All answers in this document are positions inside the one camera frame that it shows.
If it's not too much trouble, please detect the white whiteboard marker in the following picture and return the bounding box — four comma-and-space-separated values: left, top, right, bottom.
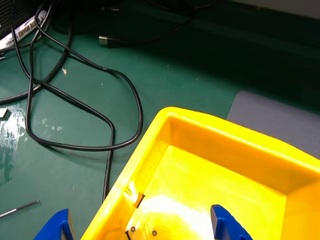
0, 9, 49, 50

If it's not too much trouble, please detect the yellow plastic bin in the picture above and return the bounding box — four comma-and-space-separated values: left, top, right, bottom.
80, 106, 320, 240

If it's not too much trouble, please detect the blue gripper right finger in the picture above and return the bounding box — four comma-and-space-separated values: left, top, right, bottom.
210, 204, 254, 240

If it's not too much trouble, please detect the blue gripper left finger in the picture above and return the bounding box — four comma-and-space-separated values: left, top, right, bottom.
33, 208, 76, 240

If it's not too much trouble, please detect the clear plastic film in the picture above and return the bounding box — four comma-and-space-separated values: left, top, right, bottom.
0, 104, 27, 187

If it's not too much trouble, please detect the thin metal rod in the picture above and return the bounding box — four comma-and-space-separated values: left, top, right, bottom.
0, 200, 41, 219

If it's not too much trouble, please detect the black vented device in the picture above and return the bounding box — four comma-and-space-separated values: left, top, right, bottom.
0, 0, 41, 42

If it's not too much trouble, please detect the grey mat with NOWROBO print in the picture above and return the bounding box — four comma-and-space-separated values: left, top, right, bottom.
225, 90, 320, 161

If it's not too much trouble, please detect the black cable with metal plug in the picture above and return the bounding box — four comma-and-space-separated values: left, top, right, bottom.
97, 0, 221, 50

